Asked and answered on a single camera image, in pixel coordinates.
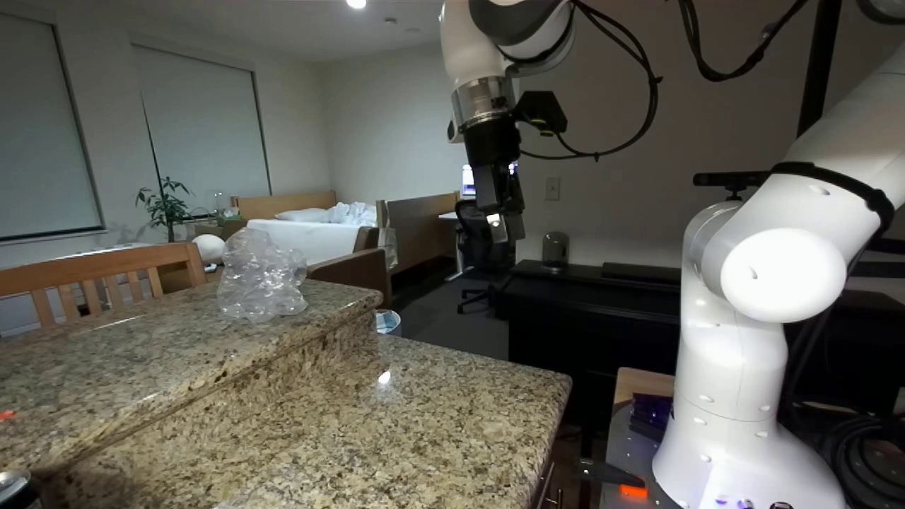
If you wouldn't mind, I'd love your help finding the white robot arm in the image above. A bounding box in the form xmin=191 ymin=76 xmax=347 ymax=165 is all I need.
xmin=437 ymin=0 xmax=905 ymax=509

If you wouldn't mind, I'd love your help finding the black low cabinet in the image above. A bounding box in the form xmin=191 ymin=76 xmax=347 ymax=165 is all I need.
xmin=494 ymin=260 xmax=905 ymax=428

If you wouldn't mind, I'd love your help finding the black office chair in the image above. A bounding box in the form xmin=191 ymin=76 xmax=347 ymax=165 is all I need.
xmin=454 ymin=200 xmax=514 ymax=311

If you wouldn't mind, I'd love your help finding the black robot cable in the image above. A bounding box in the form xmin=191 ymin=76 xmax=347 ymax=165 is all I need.
xmin=517 ymin=0 xmax=815 ymax=165

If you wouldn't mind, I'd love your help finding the small grey speaker box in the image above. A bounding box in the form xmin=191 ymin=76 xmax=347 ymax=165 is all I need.
xmin=543 ymin=231 xmax=569 ymax=263

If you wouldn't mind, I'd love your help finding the green potted plant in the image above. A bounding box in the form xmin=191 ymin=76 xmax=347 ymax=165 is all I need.
xmin=136 ymin=175 xmax=189 ymax=240

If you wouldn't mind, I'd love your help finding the wooden bed frame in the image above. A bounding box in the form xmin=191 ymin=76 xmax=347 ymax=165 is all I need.
xmin=234 ymin=193 xmax=454 ymax=299

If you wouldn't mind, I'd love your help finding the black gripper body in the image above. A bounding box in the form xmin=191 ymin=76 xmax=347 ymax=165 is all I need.
xmin=464 ymin=118 xmax=519 ymax=212

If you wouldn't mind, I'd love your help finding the clear plastic bag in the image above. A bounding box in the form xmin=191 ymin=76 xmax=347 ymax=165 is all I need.
xmin=217 ymin=229 xmax=309 ymax=323

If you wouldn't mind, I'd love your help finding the white wall outlet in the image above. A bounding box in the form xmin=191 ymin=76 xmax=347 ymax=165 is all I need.
xmin=545 ymin=178 xmax=563 ymax=200

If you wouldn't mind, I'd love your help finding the black vertical pole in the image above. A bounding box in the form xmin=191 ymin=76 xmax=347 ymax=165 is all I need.
xmin=797 ymin=0 xmax=843 ymax=132

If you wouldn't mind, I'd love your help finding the wooden chair backrest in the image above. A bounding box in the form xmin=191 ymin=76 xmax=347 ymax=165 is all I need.
xmin=0 ymin=244 xmax=204 ymax=329

